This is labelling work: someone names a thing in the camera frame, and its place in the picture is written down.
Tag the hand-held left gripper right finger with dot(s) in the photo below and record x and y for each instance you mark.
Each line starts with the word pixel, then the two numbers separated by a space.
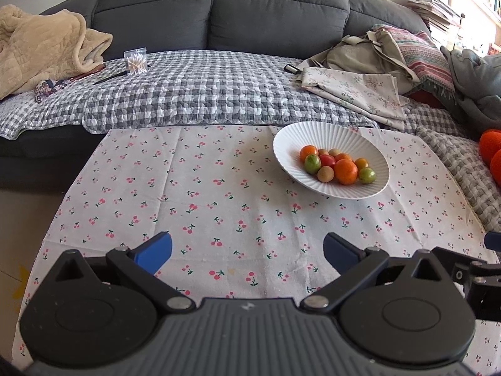
pixel 340 253

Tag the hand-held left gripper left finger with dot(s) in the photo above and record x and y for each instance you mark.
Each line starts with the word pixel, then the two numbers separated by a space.
pixel 154 251

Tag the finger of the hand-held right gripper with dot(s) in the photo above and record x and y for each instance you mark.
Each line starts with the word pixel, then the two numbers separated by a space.
pixel 456 260
pixel 494 240

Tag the large mandarin orange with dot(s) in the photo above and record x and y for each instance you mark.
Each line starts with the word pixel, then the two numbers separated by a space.
pixel 346 172

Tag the green tomato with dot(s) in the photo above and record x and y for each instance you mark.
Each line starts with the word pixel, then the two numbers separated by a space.
pixel 312 164
pixel 367 175

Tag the yellow orange cherry tomato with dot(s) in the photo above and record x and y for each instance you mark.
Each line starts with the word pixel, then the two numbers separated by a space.
pixel 361 163

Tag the red tomato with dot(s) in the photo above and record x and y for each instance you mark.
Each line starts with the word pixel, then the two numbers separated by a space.
pixel 328 161

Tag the white ribbed plate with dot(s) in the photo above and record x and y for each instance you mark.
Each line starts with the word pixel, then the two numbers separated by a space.
pixel 297 141

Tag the orange knitted ball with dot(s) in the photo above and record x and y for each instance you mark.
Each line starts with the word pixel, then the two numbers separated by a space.
pixel 491 143
pixel 497 170

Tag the cherry print tablecloth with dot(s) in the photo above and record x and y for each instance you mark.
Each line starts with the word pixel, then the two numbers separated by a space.
pixel 195 188

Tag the red cushion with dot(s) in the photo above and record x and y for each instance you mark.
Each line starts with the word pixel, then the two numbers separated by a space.
pixel 426 100

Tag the grey garment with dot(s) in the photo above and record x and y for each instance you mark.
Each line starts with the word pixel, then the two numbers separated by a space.
pixel 477 82

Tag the beige floral cloth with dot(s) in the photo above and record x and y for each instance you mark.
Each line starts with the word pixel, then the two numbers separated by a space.
pixel 352 90

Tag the grey checked quilt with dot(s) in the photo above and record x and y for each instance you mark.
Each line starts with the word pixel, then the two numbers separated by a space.
pixel 203 86

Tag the thin black stick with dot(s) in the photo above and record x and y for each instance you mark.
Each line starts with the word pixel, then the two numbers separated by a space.
pixel 109 77

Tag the reddish brown stick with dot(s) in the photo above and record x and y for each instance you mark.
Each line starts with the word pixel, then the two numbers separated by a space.
pixel 88 73

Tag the clear bag of cotton swabs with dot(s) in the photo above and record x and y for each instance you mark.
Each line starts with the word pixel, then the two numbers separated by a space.
pixel 136 62

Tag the dark floral pouch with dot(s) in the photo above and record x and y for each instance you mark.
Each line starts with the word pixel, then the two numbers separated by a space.
pixel 49 89

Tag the striped patterned cushion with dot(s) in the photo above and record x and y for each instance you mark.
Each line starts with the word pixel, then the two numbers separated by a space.
pixel 426 58

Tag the beige canvas bag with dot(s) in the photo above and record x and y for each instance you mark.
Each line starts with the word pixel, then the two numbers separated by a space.
pixel 360 55

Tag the beige fleece blanket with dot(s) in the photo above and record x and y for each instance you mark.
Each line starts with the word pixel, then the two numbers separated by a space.
pixel 43 47

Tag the white bookshelf with books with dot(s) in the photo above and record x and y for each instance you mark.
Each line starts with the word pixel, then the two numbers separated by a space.
pixel 481 4

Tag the stack of papers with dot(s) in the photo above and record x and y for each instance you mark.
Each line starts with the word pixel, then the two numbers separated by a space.
pixel 432 9

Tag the dark grey sofa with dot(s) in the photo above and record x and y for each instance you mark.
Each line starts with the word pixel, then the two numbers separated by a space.
pixel 274 8

